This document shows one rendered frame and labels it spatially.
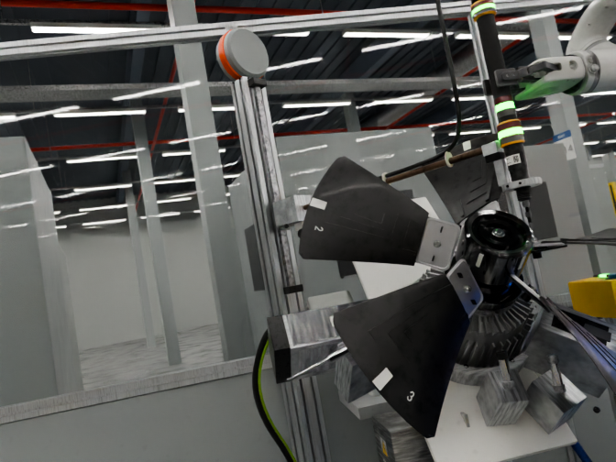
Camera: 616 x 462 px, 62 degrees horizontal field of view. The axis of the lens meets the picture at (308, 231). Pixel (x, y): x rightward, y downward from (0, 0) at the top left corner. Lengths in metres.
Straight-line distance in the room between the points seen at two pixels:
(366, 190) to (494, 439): 0.51
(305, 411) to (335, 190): 0.69
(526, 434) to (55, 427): 1.22
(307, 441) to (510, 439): 0.62
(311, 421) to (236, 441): 0.26
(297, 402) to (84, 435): 0.61
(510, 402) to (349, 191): 0.47
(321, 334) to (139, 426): 0.82
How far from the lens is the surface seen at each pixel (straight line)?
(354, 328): 0.78
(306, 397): 1.48
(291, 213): 1.37
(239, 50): 1.58
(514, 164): 1.04
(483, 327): 1.02
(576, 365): 1.10
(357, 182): 1.03
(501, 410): 1.00
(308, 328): 0.96
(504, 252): 0.92
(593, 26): 1.25
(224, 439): 1.64
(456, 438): 1.02
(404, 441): 1.25
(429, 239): 0.99
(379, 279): 1.20
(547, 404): 1.03
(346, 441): 1.68
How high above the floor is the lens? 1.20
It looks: 5 degrees up
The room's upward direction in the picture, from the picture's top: 10 degrees counter-clockwise
